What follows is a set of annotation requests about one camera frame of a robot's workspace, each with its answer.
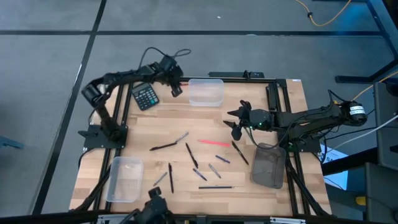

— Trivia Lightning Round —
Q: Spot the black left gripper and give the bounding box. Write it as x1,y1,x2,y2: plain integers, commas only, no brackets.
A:
157,55,185,88

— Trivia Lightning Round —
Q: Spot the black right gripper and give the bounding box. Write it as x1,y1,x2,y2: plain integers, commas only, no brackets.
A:
223,101,276,131

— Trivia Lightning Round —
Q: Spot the red pencil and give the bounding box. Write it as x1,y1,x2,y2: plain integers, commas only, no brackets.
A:
198,139,231,147

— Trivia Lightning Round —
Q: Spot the grey crayon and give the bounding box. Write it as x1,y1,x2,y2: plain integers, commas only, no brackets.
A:
152,171,169,187
175,131,190,144
208,163,222,179

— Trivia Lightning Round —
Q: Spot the black pencil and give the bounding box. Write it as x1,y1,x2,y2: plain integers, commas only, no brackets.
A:
198,185,236,190

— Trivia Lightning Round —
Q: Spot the clear plastic bin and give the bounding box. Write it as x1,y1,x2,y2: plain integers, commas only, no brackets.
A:
188,78,225,108
106,156,145,203

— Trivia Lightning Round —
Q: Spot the black calculator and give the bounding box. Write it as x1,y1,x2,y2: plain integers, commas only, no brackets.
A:
131,82,160,111

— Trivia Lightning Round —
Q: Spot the black bar device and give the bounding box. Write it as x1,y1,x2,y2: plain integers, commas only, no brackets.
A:
208,70,266,79

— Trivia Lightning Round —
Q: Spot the white paper sheet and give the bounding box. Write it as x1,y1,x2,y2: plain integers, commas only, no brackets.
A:
319,143,349,190

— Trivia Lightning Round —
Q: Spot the black metal beam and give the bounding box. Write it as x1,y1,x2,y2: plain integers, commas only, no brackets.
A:
321,146,379,175

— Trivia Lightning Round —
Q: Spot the black bulky device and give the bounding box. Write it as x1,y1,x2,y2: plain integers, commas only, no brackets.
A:
119,185,175,224

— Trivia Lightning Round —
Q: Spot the grey cabinet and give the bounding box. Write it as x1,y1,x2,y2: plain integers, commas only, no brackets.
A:
373,81,398,171

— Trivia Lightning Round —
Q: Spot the grey box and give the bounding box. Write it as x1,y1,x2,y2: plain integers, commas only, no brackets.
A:
346,162,398,224

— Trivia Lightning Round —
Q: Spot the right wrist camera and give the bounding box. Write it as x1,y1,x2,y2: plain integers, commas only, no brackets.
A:
230,124,244,141

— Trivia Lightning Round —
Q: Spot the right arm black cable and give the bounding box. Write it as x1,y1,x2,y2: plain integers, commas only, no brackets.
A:
245,124,295,151

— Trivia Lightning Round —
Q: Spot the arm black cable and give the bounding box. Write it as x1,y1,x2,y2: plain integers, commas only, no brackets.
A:
137,46,192,71
245,124,295,151

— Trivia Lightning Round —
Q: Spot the black aluminium table frame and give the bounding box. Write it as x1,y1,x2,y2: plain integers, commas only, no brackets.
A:
73,76,332,218

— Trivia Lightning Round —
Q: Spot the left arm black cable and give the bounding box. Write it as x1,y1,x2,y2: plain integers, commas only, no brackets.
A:
137,46,192,71

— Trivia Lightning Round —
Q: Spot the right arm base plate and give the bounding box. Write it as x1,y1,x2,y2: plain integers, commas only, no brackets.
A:
277,130,322,154

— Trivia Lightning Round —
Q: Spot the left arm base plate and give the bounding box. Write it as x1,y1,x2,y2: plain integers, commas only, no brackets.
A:
77,124,129,149

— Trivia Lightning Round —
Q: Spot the silver bracket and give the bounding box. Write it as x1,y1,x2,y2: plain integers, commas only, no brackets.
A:
96,213,134,224
269,216,306,224

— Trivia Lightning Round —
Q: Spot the white cable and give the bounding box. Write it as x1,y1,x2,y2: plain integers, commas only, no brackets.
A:
329,114,398,152

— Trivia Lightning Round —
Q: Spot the yellow cable with black plug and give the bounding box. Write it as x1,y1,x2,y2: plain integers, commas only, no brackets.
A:
294,0,353,27

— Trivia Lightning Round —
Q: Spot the black stand leg frame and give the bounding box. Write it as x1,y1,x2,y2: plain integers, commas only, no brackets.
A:
335,0,398,84

